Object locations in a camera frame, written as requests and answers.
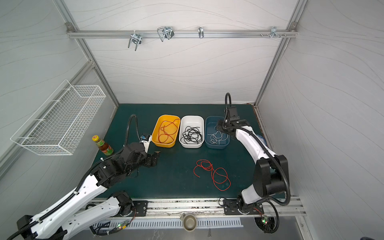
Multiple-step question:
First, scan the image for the white cable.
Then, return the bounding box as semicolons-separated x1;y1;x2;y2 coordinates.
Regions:
209;128;229;145

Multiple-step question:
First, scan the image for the black cable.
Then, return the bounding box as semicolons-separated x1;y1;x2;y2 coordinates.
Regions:
182;125;203;145

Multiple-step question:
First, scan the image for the red cable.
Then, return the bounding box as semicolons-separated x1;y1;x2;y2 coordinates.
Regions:
158;118;181;144

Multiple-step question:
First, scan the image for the cable bundle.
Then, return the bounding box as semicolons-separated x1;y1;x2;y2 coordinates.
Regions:
193;159;232;192

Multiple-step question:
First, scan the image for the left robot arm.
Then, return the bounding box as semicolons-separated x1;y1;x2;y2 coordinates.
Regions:
9;142;160;240

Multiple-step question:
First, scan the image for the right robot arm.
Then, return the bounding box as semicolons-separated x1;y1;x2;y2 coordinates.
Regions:
217;106;291;214

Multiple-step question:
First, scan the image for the blue plastic tray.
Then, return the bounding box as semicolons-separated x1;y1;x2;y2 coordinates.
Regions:
205;116;230;150

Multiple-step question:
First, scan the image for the sauce bottle yellow cap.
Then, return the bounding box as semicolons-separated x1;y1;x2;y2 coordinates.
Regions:
92;135;114;156

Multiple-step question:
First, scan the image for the blue white ceramic bowl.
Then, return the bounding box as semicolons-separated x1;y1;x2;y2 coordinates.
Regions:
258;135;268;147

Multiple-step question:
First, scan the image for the yellow plastic tray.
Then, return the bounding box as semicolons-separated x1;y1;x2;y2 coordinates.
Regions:
152;115;181;148

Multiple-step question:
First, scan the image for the white plastic tray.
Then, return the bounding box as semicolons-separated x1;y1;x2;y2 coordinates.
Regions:
179;116;205;149

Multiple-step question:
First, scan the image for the olive green cup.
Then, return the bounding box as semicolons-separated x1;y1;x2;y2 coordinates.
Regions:
180;213;198;232

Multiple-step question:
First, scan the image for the middle metal u-bolt clamp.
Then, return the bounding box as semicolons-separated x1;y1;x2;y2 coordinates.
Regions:
157;26;175;42

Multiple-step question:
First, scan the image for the metal u-bolt clamp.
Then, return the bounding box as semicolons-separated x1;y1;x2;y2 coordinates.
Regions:
157;26;175;42
128;33;142;51

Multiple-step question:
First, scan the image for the left metal u-bolt clamp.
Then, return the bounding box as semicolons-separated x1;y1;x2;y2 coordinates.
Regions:
128;33;142;51

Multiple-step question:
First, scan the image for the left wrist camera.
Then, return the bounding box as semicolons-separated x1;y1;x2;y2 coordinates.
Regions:
140;135;152;153

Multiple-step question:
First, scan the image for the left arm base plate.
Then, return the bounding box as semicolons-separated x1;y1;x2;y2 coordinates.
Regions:
128;201;149;217

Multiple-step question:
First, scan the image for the white vented cable duct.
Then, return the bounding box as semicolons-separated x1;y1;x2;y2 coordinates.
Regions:
93;217;244;231

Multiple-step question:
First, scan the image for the white wire basket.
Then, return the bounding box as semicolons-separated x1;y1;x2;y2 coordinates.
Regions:
10;80;106;156

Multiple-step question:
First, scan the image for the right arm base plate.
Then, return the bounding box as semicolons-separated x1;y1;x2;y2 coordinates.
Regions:
219;198;264;216

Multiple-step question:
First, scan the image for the small metal bracket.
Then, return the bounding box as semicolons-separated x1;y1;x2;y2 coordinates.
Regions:
198;27;204;39

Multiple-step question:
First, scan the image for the right metal hook bracket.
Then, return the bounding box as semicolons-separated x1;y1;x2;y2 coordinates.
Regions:
260;27;286;39

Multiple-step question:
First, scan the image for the horizontal metal rail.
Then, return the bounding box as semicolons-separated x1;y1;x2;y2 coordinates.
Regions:
67;29;299;39

